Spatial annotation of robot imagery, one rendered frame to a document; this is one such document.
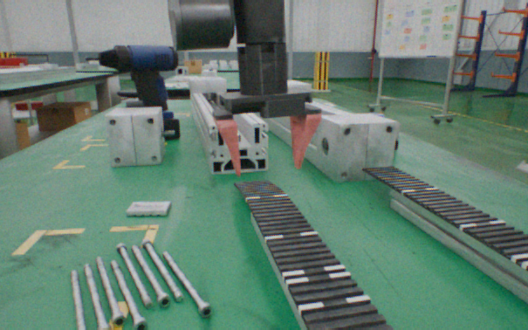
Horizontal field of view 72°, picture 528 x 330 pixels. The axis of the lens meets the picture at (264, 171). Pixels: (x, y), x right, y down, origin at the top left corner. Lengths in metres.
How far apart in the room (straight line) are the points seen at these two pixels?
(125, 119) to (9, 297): 0.40
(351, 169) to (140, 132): 0.38
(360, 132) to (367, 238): 0.22
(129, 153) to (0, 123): 2.28
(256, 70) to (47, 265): 0.29
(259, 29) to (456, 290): 0.31
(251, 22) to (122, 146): 0.38
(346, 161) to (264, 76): 0.24
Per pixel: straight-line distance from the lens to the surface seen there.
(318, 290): 0.28
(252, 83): 0.42
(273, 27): 0.42
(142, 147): 0.71
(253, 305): 0.32
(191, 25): 0.40
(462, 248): 0.42
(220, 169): 0.65
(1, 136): 2.98
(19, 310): 0.37
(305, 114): 0.44
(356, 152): 0.60
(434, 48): 6.35
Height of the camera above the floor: 0.97
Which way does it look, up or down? 17 degrees down
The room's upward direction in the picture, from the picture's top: straight up
